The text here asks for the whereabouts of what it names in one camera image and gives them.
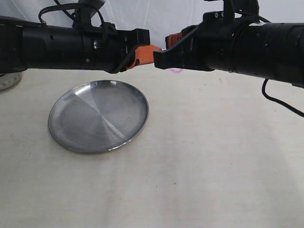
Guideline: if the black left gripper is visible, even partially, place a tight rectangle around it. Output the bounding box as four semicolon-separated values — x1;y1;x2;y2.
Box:
82;22;162;74

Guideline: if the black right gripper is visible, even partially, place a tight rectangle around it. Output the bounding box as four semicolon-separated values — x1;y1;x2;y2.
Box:
153;11;240;71

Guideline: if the purple translucent ring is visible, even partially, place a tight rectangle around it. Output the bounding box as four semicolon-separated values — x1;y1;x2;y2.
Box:
170;68;183;74

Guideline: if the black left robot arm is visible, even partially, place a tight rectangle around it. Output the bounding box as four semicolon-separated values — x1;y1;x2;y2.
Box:
0;16;161;74

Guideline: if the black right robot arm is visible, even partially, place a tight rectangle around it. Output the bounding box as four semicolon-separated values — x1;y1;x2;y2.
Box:
153;11;304;87

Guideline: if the white sheer curtain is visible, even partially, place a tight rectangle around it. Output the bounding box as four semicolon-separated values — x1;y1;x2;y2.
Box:
0;0;304;32

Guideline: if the round stainless steel plate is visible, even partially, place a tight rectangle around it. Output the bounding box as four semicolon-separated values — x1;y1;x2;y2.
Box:
47;80;149;154

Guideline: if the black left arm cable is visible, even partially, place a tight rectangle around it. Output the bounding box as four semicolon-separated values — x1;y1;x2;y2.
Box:
38;0;105;27

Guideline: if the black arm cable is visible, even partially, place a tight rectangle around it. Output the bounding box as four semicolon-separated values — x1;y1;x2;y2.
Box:
262;78;304;118
38;0;105;27

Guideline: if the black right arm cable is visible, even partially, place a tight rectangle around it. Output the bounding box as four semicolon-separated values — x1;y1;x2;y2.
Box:
262;78;304;118

